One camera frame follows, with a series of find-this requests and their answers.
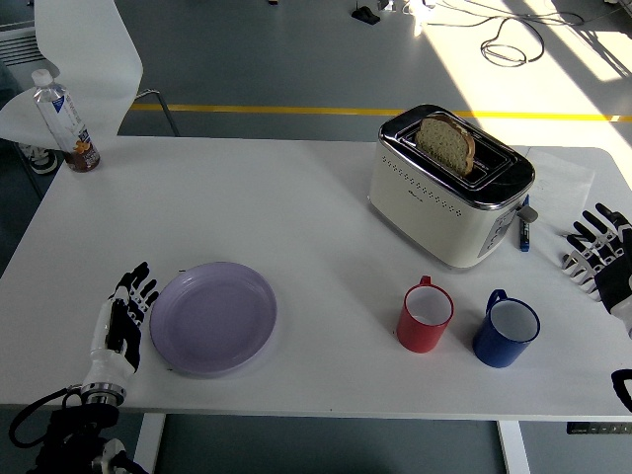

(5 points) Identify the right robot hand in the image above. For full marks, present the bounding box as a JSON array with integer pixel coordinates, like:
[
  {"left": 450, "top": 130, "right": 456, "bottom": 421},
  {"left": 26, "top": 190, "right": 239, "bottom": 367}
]
[{"left": 565, "top": 202, "right": 632, "bottom": 340}]

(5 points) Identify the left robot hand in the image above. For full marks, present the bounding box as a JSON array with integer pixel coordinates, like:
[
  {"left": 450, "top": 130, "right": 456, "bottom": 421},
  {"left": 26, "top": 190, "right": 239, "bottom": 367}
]
[{"left": 81, "top": 261, "right": 160, "bottom": 386}]

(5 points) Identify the purple plate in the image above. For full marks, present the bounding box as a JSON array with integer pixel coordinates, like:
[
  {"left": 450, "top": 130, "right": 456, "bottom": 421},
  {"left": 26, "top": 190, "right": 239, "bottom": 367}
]
[{"left": 149, "top": 261, "right": 278, "bottom": 379}]

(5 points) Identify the bread slice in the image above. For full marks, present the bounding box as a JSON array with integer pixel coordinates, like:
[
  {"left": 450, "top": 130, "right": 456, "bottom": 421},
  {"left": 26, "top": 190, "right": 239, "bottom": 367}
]
[{"left": 413, "top": 116, "right": 477, "bottom": 178}]

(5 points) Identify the white table leg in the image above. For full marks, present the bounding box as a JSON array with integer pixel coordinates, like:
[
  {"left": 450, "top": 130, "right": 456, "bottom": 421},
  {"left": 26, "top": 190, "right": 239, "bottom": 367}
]
[
  {"left": 128, "top": 413, "right": 167, "bottom": 474},
  {"left": 496, "top": 421, "right": 532, "bottom": 474}
]

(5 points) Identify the blue marker pen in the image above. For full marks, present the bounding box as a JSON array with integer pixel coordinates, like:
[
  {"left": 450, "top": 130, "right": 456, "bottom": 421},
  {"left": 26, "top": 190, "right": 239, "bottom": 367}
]
[{"left": 516, "top": 195, "right": 532, "bottom": 253}]

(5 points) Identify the blue mug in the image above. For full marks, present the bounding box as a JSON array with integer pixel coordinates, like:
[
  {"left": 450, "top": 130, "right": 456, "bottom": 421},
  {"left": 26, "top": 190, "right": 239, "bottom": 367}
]
[{"left": 471, "top": 288, "right": 541, "bottom": 369}]

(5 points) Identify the black table control panel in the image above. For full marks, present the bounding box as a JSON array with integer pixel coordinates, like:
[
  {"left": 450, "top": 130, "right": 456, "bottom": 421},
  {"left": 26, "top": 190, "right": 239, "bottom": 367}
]
[{"left": 566, "top": 422, "right": 632, "bottom": 436}]

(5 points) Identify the cream and chrome toaster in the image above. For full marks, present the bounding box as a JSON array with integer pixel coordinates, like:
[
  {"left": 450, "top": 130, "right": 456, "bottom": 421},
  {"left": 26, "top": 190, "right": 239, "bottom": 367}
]
[{"left": 367, "top": 103, "right": 539, "bottom": 271}]

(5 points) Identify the red mug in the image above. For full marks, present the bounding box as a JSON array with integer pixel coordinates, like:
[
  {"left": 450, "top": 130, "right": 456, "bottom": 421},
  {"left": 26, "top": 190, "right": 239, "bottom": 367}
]
[{"left": 396, "top": 275, "right": 455, "bottom": 355}]

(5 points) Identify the person's shoe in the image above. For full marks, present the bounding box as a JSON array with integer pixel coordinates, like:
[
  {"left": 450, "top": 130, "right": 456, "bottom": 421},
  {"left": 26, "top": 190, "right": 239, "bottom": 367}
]
[{"left": 22, "top": 142, "right": 59, "bottom": 175}]

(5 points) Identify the plastic water bottle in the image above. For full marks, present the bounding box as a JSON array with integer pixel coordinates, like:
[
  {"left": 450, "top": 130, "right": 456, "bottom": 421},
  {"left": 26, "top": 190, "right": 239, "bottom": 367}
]
[{"left": 31, "top": 68, "right": 103, "bottom": 173}]

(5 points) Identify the white chair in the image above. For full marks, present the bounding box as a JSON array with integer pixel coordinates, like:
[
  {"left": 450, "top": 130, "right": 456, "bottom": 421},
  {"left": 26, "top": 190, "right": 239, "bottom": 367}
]
[{"left": 0, "top": 0, "right": 182, "bottom": 198}]

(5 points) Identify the grey slatted radiator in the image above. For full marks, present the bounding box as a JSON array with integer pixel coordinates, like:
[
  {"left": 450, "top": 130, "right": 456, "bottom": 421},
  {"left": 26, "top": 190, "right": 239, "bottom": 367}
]
[{"left": 0, "top": 19, "right": 43, "bottom": 68}]

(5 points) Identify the black device on floor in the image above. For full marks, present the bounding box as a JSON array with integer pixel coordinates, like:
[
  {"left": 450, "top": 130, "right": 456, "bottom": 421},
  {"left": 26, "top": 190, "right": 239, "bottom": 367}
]
[{"left": 351, "top": 0, "right": 382, "bottom": 25}]

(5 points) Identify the grey cable on floor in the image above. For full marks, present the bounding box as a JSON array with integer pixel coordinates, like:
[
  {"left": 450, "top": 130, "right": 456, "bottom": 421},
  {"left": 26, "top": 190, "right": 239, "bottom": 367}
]
[{"left": 402, "top": 0, "right": 587, "bottom": 68}]

